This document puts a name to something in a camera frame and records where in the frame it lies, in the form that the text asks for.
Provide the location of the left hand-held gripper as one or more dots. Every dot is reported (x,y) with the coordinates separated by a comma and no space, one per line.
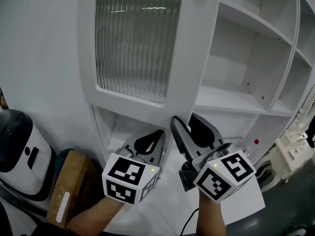
(124,176)

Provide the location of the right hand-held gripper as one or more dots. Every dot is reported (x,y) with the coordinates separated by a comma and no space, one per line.
(221,173)

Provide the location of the white ribbed-glass cabinet door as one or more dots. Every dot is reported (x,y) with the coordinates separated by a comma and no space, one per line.
(137,45)

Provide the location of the person's left forearm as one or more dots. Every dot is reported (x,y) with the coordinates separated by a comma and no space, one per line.
(96,217)

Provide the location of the person's right forearm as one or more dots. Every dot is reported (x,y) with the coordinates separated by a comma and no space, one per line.
(211,217)

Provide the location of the white open shelf cabinet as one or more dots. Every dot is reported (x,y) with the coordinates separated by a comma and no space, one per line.
(246,65)

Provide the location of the white bottle with red cap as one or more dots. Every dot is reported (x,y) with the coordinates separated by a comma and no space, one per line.
(251,147)

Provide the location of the brown cardboard box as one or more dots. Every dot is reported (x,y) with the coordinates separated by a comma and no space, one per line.
(71,181)

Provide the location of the teal round object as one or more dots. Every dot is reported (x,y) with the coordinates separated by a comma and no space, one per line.
(61,156)

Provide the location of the white ornate furniture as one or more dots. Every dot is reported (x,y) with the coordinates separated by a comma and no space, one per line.
(292,149)

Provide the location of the white and black appliance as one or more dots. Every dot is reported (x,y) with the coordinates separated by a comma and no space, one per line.
(22,156)

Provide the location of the person's white and black clothing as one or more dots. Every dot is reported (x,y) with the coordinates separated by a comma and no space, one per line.
(17,217)

